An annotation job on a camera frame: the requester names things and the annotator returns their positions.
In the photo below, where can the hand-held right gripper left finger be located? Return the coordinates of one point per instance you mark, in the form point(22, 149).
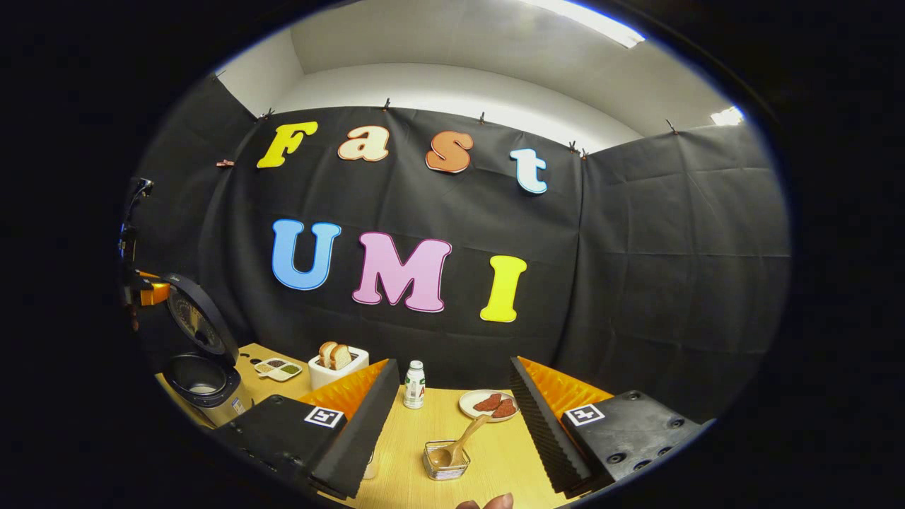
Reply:
point(368, 417)

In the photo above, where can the red sausage slice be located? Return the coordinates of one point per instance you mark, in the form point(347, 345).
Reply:
point(505, 408)
point(488, 402)

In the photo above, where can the dark grey rice cooker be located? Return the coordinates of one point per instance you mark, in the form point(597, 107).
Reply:
point(205, 385)

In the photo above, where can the toasted bread slice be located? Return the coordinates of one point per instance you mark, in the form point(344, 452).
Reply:
point(327, 353)
point(342, 357)

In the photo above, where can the black backdrop cloth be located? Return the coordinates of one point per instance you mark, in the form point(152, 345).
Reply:
point(636, 283)

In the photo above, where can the small ceiling light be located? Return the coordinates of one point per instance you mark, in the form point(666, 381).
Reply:
point(728, 116)

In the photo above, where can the white round plate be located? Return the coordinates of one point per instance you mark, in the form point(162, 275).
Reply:
point(468, 404)

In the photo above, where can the white toaster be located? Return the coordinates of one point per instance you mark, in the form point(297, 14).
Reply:
point(332, 378)

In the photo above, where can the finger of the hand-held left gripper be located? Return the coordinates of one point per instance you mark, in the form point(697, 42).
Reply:
point(155, 291)

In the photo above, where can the wooden spoon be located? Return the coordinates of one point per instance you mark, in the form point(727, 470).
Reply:
point(463, 438)

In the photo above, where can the divided dish of grains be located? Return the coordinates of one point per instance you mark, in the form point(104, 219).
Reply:
point(277, 369)

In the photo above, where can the white plastic bottle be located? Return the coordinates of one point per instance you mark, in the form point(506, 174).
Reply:
point(414, 389)

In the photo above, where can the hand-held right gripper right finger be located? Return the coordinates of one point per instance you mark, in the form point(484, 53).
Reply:
point(541, 431)

